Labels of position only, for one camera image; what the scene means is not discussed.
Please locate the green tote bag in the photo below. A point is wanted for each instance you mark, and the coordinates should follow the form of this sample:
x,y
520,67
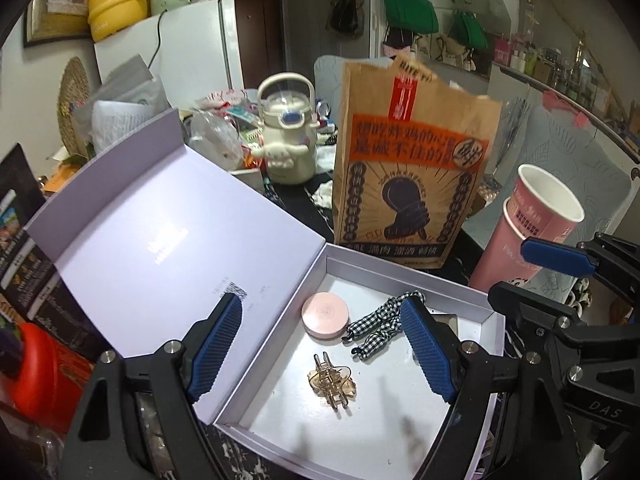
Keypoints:
x,y
410,10
470,32

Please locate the cream kettle bottle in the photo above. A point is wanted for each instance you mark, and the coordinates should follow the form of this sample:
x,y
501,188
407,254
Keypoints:
x,y
290,145

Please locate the round woven mat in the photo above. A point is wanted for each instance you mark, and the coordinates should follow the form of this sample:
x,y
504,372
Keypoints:
x,y
75,105

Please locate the black printed pouch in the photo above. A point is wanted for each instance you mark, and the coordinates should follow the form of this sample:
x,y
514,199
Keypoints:
x,y
20,220

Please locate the black white gingham scrunchie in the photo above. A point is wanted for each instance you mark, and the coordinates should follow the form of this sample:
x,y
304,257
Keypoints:
x,y
372,325

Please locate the grey plastic bag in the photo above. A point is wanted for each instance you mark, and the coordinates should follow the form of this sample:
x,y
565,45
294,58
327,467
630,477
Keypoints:
x,y
130,90

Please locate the black hanging handbag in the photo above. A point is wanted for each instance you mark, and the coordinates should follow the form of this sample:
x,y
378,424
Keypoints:
x,y
347,10

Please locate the red canister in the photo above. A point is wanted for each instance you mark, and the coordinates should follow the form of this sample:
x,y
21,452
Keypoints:
x,y
40,370

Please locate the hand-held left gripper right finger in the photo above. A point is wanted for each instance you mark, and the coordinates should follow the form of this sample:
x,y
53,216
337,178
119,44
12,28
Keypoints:
x,y
427,350

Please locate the lavender gift box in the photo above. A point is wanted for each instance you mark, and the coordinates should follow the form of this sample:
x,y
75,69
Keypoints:
x,y
150,220

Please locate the blue-grey leaf cushion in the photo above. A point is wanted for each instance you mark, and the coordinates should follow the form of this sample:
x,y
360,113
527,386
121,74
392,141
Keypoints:
x,y
560,150

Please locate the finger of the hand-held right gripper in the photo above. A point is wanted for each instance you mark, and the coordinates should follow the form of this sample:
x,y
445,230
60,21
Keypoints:
x,y
530,310
550,255

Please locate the gold metal hair clip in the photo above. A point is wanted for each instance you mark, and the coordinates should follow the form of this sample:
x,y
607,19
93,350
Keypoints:
x,y
330,382

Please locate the brown door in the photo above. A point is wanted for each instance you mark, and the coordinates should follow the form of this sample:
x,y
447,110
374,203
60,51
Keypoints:
x,y
260,35

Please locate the row of small bottles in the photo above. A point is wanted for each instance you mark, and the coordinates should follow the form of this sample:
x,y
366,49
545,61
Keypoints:
x,y
565,75

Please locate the picture frame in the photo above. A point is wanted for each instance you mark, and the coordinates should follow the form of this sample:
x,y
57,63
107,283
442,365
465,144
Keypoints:
x,y
40,30

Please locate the pink round compact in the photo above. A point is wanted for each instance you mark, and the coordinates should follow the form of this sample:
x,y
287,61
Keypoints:
x,y
322,317

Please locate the yellow pot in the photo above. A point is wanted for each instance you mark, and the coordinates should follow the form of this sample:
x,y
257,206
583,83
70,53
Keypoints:
x,y
117,10

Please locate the brown printed paper bag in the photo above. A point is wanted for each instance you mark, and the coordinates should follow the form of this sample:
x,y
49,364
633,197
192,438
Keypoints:
x,y
400,160

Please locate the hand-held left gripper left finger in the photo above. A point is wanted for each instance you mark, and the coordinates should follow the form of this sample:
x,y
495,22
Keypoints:
x,y
215,345

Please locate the white refrigerator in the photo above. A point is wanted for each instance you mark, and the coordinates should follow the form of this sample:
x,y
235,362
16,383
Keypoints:
x,y
200,45

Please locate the clear plastic bag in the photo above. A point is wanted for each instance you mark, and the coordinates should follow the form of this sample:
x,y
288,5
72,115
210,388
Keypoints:
x,y
215,135

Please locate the pink panda paper cup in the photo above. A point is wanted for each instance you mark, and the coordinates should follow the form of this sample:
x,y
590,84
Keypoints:
x,y
500,255

